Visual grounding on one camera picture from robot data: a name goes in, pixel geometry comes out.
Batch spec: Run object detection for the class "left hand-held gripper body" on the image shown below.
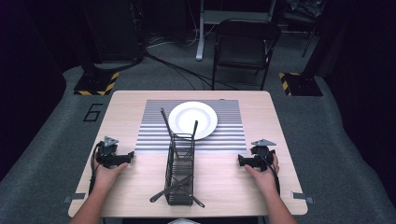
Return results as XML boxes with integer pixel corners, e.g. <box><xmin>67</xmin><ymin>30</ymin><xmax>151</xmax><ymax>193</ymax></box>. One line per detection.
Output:
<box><xmin>94</xmin><ymin>135</ymin><xmax>123</xmax><ymax>170</ymax></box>

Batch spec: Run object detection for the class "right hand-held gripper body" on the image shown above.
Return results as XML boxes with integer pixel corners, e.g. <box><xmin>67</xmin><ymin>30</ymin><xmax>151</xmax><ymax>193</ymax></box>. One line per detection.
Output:
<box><xmin>249</xmin><ymin>138</ymin><xmax>277</xmax><ymax>173</ymax></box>

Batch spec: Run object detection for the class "dark metal table knife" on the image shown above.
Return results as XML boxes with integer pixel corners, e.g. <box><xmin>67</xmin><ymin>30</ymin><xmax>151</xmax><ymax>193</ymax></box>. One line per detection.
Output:
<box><xmin>160</xmin><ymin>107</ymin><xmax>179</xmax><ymax>157</ymax></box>

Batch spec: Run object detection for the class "black wire cutlery basket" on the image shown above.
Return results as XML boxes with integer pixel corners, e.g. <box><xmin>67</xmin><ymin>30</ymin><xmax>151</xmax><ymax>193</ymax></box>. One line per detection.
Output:
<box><xmin>163</xmin><ymin>133</ymin><xmax>196</xmax><ymax>207</ymax></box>

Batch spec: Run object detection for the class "dark metal fork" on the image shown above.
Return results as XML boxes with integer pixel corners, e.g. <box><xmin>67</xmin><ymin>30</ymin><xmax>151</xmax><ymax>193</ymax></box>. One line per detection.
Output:
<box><xmin>190</xmin><ymin>119</ymin><xmax>200</xmax><ymax>142</ymax></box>

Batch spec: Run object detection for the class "person's left hand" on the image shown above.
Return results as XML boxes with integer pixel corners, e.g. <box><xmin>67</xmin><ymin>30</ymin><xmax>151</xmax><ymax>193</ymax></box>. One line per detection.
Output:
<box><xmin>92</xmin><ymin>161</ymin><xmax>129</xmax><ymax>191</ymax></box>

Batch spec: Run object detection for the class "person's right hand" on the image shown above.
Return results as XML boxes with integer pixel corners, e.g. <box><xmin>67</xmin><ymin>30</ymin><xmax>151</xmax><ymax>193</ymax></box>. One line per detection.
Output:
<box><xmin>244</xmin><ymin>153</ymin><xmax>280</xmax><ymax>194</ymax></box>

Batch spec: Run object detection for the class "grey striped placemat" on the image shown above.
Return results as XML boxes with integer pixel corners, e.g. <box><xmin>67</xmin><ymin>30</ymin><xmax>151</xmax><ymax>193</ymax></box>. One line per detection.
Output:
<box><xmin>134</xmin><ymin>99</ymin><xmax>248</xmax><ymax>156</ymax></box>

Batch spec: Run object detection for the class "dark cutlery piece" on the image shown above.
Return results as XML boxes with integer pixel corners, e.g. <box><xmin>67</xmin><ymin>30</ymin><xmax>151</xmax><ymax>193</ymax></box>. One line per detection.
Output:
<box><xmin>148</xmin><ymin>175</ymin><xmax>194</xmax><ymax>203</ymax></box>
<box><xmin>169</xmin><ymin>176</ymin><xmax>206</xmax><ymax>208</ymax></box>

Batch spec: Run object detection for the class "white round plate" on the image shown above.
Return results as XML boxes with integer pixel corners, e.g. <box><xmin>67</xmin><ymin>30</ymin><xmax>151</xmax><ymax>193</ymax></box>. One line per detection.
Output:
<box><xmin>167</xmin><ymin>101</ymin><xmax>219</xmax><ymax>141</ymax></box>

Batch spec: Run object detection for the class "person's white clothing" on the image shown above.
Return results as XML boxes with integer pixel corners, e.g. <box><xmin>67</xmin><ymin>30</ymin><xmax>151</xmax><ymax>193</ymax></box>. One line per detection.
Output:
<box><xmin>167</xmin><ymin>217</ymin><xmax>201</xmax><ymax>224</ymax></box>

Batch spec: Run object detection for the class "black folding chair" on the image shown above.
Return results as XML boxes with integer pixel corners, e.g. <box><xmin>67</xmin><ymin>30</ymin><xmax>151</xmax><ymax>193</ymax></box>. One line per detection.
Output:
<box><xmin>212</xmin><ymin>18</ymin><xmax>282</xmax><ymax>91</ymax></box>

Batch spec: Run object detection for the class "black cabinet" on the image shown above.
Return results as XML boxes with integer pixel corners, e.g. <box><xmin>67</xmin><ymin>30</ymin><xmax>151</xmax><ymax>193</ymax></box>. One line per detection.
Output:
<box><xmin>78</xmin><ymin>0</ymin><xmax>148</xmax><ymax>64</ymax></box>

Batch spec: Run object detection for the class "left hand-held gripper black cable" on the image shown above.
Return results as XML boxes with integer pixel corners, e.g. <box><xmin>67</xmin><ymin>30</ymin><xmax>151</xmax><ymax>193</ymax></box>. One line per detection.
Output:
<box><xmin>88</xmin><ymin>141</ymin><xmax>105</xmax><ymax>196</ymax></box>

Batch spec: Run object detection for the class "hand-held gripper black cable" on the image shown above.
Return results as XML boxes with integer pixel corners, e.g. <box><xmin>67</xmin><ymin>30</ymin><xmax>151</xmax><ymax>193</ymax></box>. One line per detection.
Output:
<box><xmin>88</xmin><ymin>141</ymin><xmax>105</xmax><ymax>196</ymax></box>
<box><xmin>261</xmin><ymin>151</ymin><xmax>281</xmax><ymax>196</ymax></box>

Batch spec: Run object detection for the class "right hand-held gripper black cable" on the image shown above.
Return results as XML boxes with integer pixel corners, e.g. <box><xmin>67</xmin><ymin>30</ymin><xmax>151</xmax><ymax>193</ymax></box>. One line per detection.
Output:
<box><xmin>261</xmin><ymin>151</ymin><xmax>281</xmax><ymax>196</ymax></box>

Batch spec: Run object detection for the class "grey metal table bracket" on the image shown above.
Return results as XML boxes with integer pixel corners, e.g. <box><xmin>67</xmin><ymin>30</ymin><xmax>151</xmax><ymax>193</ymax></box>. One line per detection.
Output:
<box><xmin>290</xmin><ymin>190</ymin><xmax>316</xmax><ymax>205</ymax></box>

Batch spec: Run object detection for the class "black yellow striped base plate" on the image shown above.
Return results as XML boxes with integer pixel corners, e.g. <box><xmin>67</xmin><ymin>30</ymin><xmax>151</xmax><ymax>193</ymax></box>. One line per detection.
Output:
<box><xmin>278</xmin><ymin>72</ymin><xmax>324</xmax><ymax>97</ymax></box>
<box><xmin>73</xmin><ymin>71</ymin><xmax>120</xmax><ymax>96</ymax></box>

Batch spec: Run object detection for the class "black floor cable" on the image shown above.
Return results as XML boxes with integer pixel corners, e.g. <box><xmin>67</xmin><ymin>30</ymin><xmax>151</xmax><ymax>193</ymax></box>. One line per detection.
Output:
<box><xmin>144</xmin><ymin>50</ymin><xmax>241</xmax><ymax>91</ymax></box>

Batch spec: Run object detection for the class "white desk frame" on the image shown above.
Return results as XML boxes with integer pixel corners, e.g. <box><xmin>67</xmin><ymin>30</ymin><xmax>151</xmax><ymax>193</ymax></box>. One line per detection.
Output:
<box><xmin>195</xmin><ymin>0</ymin><xmax>278</xmax><ymax>62</ymax></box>

